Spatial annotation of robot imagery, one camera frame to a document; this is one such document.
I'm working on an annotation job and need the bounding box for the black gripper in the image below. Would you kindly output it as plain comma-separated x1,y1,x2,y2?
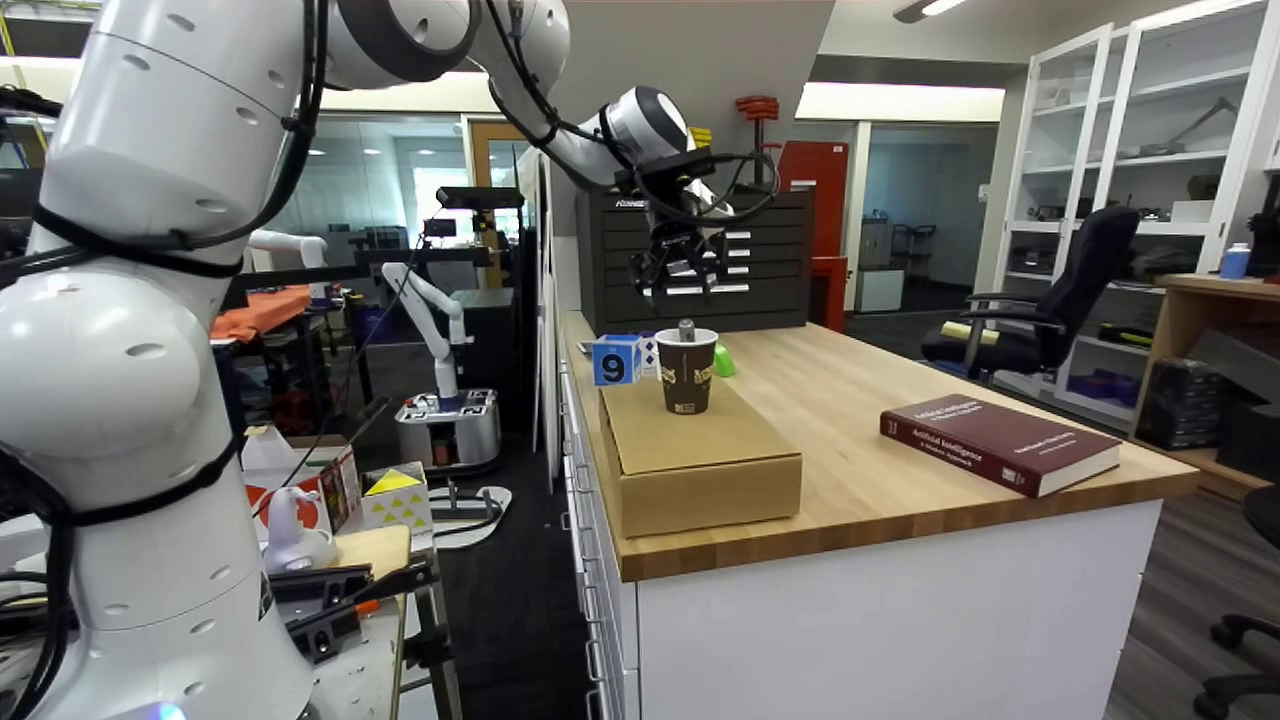
640,164,737,297

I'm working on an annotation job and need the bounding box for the brown paper coffee cup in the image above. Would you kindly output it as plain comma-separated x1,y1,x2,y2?
651,318,722,419

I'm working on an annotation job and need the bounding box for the black drawer cabinet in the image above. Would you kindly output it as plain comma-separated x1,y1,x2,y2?
575,182,816,335

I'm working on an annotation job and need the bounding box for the blue number cube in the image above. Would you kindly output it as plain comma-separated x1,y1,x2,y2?
589,331,646,392

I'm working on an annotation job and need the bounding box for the red cabinet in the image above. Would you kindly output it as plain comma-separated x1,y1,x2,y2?
773,139,851,335

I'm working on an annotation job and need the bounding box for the flat cardboard box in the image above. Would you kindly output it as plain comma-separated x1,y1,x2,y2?
596,376,807,542

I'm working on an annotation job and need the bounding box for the yellow white cube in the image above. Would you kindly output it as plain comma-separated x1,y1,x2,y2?
357,458,435,542

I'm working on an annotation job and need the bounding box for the dark red hardcover book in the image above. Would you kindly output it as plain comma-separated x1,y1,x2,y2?
875,392,1123,503

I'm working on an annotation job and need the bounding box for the orange cloth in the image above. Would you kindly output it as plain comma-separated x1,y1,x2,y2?
211,281,317,349

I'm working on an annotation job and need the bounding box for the black office chair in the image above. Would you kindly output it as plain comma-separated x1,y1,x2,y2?
921,203,1148,392

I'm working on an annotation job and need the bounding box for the white counter cabinet base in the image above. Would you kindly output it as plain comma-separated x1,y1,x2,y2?
555,382,1168,720

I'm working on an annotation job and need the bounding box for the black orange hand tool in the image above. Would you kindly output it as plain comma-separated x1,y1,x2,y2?
272,564,410,662

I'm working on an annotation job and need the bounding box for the white glass door shelf cabinet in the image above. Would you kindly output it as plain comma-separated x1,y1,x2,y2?
997,0,1280,293

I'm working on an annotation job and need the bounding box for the wooden shelf desk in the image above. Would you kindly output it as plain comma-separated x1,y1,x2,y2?
1131,271,1280,503

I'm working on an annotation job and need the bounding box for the black swivel chair base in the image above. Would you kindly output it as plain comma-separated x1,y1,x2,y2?
1190,485,1280,720

